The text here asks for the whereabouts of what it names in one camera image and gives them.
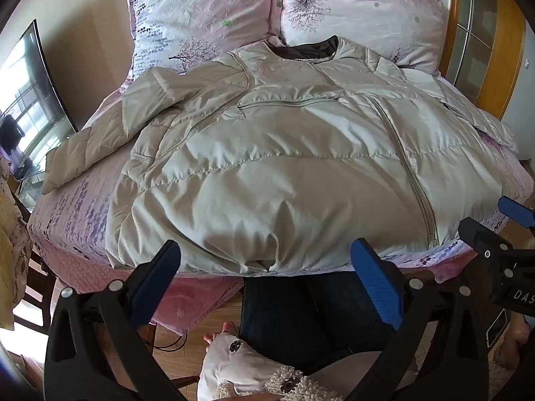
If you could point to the person's bare foot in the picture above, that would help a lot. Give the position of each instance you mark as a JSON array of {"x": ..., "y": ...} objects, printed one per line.
[{"x": 217, "y": 335}]

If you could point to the person's right hand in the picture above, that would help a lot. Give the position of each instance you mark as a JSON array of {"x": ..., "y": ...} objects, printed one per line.
[{"x": 517, "y": 340}]

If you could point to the white plush slipper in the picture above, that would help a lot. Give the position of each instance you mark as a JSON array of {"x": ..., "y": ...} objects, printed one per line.
[{"x": 238, "y": 363}]

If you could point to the wooden headboard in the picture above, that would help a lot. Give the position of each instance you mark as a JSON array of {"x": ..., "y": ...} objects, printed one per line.
[{"x": 457, "y": 8}]

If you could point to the wooden chair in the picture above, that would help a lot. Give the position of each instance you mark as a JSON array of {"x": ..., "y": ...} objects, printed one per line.
[{"x": 35, "y": 296}]

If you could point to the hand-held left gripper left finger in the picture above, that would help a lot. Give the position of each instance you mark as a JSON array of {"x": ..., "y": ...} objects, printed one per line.
[{"x": 154, "y": 284}]

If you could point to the pink floral bed sheet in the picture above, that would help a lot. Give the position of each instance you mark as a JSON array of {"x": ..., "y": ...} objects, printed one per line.
[{"x": 75, "y": 217}]

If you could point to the beige puffer jacket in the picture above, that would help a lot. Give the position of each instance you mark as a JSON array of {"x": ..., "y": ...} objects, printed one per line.
[{"x": 271, "y": 167}]

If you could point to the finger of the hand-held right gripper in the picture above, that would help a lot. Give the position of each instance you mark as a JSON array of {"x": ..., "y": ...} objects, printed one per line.
[
  {"x": 480, "y": 234},
  {"x": 516, "y": 211}
]

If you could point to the pink tree print pillow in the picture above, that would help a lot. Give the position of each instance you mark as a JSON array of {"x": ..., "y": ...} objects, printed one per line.
[{"x": 359, "y": 4}]

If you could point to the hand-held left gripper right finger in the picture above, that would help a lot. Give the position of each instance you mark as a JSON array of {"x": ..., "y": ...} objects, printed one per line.
[{"x": 376, "y": 284}]

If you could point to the person's legs in jeans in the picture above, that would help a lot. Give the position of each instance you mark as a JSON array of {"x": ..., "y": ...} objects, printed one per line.
[{"x": 292, "y": 321}]

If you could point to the pink lavender print pillow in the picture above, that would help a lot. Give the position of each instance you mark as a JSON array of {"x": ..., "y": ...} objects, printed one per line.
[{"x": 196, "y": 12}]

